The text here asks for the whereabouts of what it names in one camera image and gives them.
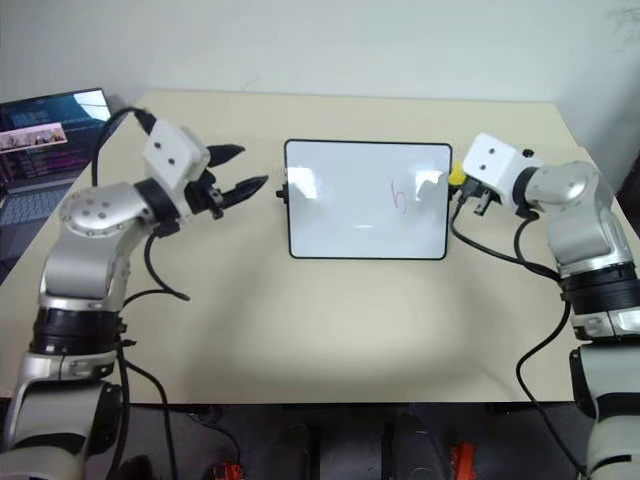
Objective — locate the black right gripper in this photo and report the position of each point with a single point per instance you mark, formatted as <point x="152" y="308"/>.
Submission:
<point x="484" y="200"/>

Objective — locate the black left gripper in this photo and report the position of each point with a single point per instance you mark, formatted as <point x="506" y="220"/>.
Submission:
<point x="207" y="195"/>

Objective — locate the small yellow eraser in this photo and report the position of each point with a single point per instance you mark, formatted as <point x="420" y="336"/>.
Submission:
<point x="456" y="175"/>

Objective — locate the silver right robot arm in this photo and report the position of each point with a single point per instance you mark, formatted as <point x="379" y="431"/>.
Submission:
<point x="585" y="215"/>

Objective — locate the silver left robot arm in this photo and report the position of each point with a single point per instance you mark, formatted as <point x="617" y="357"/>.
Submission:
<point x="85" y="240"/>

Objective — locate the black-framed whiteboard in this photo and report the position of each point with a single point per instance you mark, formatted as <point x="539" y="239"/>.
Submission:
<point x="360" y="200"/>

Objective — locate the open grey laptop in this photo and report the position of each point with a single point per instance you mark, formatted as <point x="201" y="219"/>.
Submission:
<point x="35" y="150"/>

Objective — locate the dark rounded shape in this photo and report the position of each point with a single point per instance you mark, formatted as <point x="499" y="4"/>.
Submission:
<point x="417" y="445"/>

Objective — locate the orange red part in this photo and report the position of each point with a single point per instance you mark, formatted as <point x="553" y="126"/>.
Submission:
<point x="461" y="460"/>
<point x="227" y="471"/>

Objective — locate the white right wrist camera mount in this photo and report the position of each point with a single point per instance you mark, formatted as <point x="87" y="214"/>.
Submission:
<point x="492" y="160"/>

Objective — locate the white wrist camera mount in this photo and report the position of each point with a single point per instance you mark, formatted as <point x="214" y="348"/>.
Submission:
<point x="492" y="160"/>
<point x="172" y="155"/>

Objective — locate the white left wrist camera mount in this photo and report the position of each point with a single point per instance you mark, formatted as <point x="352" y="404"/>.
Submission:
<point x="172" y="155"/>

